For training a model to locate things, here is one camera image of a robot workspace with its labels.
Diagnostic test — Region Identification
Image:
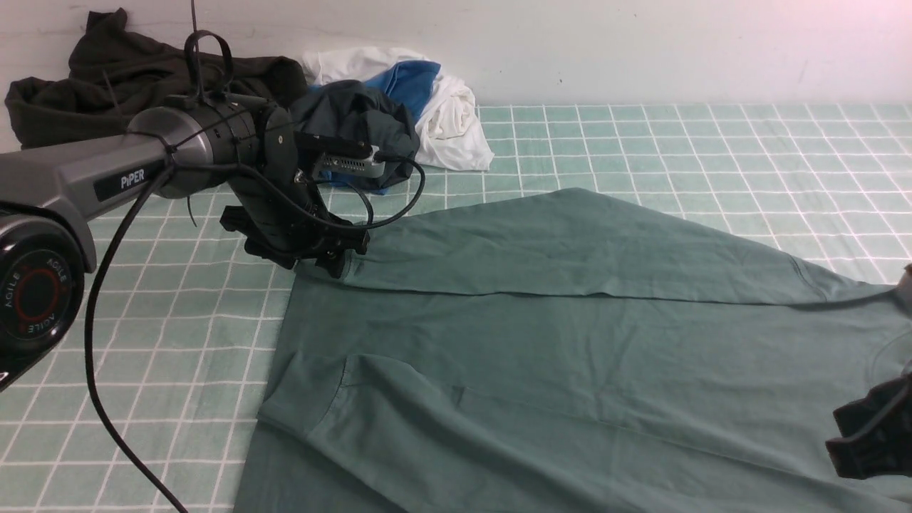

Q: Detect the dark teal crumpled garment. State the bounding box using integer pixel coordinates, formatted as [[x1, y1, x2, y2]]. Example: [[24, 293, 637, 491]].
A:
[[289, 79, 420, 194]]

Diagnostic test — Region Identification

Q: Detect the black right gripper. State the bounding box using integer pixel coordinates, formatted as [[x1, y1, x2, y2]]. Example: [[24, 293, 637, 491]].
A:
[[825, 376, 911, 480]]

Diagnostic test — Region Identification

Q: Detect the green checked tablecloth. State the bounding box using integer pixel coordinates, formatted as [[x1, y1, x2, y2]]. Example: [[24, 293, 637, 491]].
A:
[[1, 103, 911, 512]]

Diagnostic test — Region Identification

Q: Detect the green long-sleeve top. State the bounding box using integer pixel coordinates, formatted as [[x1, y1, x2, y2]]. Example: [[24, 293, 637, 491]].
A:
[[234, 189, 910, 512]]

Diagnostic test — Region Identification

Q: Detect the white crumpled garment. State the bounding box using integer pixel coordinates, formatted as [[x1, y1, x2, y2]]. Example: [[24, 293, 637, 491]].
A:
[[301, 46, 494, 172]]

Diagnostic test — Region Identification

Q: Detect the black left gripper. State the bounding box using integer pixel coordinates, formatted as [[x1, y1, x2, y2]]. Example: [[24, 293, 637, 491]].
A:
[[219, 107, 369, 279]]

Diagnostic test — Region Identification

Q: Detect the blue crumpled garment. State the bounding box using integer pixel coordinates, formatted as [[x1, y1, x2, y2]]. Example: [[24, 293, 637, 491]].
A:
[[311, 61, 442, 196]]

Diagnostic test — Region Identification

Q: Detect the dark olive crumpled garment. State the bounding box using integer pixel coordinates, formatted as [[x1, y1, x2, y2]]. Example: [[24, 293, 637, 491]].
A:
[[4, 9, 309, 150]]

